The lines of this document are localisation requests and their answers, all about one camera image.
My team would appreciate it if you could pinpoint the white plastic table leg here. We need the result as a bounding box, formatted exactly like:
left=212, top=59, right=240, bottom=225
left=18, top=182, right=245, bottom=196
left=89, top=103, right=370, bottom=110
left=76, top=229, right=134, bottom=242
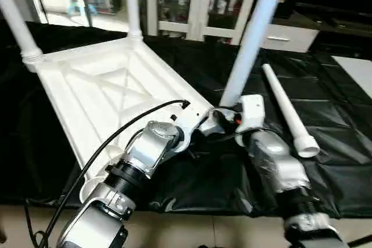
left=0, top=0, right=44, bottom=71
left=124, top=0, right=145, bottom=42
left=218, top=0, right=291, bottom=109
left=260, top=63, right=321, bottom=159

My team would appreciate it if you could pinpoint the white drawer unit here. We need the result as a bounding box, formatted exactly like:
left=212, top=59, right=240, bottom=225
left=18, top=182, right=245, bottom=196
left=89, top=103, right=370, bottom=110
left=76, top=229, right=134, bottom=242
left=247, top=23, right=319, bottom=54

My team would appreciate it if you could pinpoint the black work mat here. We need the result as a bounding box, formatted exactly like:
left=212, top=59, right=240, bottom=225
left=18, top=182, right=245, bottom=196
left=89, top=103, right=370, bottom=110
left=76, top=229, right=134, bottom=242
left=0, top=19, right=372, bottom=220

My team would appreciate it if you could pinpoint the white plastic table top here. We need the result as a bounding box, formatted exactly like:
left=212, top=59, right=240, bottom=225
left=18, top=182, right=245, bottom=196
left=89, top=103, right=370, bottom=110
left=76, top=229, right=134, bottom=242
left=22, top=32, right=224, bottom=205

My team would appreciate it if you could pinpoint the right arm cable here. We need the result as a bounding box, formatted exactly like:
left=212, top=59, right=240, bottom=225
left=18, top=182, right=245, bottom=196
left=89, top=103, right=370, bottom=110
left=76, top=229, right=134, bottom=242
left=205, top=104, right=274, bottom=142

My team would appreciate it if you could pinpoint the white flat board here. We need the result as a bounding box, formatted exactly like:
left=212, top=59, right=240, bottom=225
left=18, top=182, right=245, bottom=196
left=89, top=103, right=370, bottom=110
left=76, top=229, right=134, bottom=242
left=331, top=55, right=372, bottom=100

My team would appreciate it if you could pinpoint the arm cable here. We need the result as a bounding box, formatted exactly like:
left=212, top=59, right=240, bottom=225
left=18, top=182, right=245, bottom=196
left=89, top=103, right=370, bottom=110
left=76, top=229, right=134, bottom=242
left=205, top=104, right=274, bottom=142
left=23, top=100, right=191, bottom=248

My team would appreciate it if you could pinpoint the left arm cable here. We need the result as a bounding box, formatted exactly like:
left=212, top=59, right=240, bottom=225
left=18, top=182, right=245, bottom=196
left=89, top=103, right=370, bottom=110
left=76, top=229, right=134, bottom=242
left=23, top=100, right=191, bottom=248

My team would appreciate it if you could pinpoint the black stand leg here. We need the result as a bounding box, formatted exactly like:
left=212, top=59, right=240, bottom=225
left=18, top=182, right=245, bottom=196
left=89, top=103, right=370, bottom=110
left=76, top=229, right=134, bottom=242
left=348, top=233, right=372, bottom=248

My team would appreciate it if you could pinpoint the white glass door cabinet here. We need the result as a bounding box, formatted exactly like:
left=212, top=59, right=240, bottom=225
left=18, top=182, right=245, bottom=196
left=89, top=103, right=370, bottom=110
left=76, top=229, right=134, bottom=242
left=145, top=0, right=265, bottom=45

